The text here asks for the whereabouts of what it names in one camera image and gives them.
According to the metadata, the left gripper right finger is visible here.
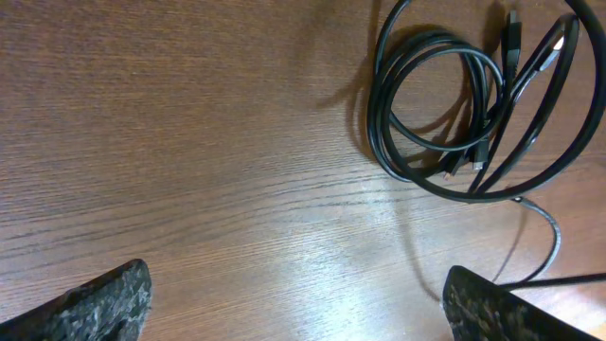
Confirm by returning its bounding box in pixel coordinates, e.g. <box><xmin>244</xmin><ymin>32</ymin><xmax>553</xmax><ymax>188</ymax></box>
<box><xmin>442</xmin><ymin>265</ymin><xmax>601</xmax><ymax>341</ymax></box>

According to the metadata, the thick black usb cable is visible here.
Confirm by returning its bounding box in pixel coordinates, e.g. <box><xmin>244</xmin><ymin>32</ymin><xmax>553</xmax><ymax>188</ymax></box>
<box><xmin>466</xmin><ymin>0</ymin><xmax>606</xmax><ymax>205</ymax></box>

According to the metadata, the coiled black cable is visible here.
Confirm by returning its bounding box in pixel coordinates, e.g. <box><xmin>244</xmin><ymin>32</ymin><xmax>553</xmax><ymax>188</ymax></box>
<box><xmin>366</xmin><ymin>0</ymin><xmax>525</xmax><ymax>185</ymax></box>

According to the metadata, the thin black usb cable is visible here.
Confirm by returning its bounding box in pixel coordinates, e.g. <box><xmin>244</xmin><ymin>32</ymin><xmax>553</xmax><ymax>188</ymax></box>
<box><xmin>499</xmin><ymin>196</ymin><xmax>606</xmax><ymax>290</ymax></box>

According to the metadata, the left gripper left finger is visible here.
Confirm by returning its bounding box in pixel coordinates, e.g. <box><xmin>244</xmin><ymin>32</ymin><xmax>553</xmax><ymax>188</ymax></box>
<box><xmin>1</xmin><ymin>259</ymin><xmax>152</xmax><ymax>341</ymax></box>

